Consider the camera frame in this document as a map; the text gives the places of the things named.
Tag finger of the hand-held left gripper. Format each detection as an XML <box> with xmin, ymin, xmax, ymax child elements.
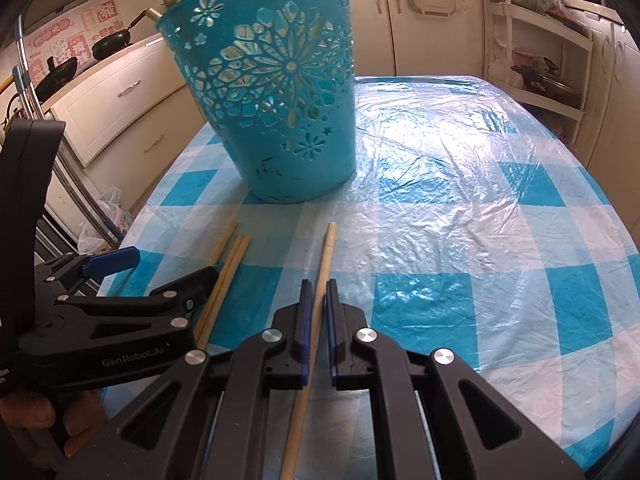
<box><xmin>34</xmin><ymin>246</ymin><xmax>141</xmax><ymax>297</ymax></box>
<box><xmin>50</xmin><ymin>266</ymin><xmax>221</xmax><ymax>333</ymax></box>

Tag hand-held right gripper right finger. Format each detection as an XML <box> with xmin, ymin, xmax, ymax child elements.
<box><xmin>326</xmin><ymin>278</ymin><xmax>587</xmax><ymax>480</ymax></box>

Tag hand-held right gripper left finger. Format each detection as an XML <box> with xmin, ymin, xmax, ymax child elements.
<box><xmin>56</xmin><ymin>279</ymin><xmax>314</xmax><ymax>480</ymax></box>

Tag pale wooden chopstick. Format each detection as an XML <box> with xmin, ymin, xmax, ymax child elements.
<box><xmin>192</xmin><ymin>233</ymin><xmax>245</xmax><ymax>346</ymax></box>
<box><xmin>197</xmin><ymin>235</ymin><xmax>252</xmax><ymax>350</ymax></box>
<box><xmin>206</xmin><ymin>219</ymin><xmax>239</xmax><ymax>267</ymax></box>
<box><xmin>278</xmin><ymin>222</ymin><xmax>338</xmax><ymax>480</ymax></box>

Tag teal perforated plastic basket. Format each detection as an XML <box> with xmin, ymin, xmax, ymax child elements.
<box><xmin>155</xmin><ymin>0</ymin><xmax>357</xmax><ymax>205</ymax></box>

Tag person's left hand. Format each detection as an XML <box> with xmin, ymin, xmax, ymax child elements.
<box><xmin>0</xmin><ymin>389</ymin><xmax>107</xmax><ymax>462</ymax></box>

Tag white plastic floor bag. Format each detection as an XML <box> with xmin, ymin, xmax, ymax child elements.
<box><xmin>77</xmin><ymin>187</ymin><xmax>124</xmax><ymax>254</ymax></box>

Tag cream kitchen base cabinets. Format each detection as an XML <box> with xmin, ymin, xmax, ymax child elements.
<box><xmin>47</xmin><ymin>0</ymin><xmax>640</xmax><ymax>173</ymax></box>

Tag blue checkered plastic tablecloth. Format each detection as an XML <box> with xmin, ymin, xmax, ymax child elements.
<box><xmin>100</xmin><ymin>75</ymin><xmax>640</xmax><ymax>480</ymax></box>

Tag black wok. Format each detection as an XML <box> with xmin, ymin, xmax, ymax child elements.
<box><xmin>31</xmin><ymin>56</ymin><xmax>79</xmax><ymax>104</ymax></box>

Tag black frying pan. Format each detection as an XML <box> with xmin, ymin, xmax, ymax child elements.
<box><xmin>91</xmin><ymin>7</ymin><xmax>162</xmax><ymax>61</ymax></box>

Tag dark lidded cooking pot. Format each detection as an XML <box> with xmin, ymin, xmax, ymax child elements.
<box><xmin>509</xmin><ymin>57</ymin><xmax>584</xmax><ymax>110</ymax></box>

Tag white kitchen trolley rack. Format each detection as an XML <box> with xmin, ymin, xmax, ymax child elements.
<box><xmin>486</xmin><ymin>0</ymin><xmax>594</xmax><ymax>127</ymax></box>

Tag mop with blue handle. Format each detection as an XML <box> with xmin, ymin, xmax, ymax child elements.
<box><xmin>11</xmin><ymin>14</ymin><xmax>40</xmax><ymax>122</ymax></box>

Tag red and white wall stickers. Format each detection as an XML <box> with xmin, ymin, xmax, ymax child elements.
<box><xmin>24</xmin><ymin>4</ymin><xmax>122</xmax><ymax>82</ymax></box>

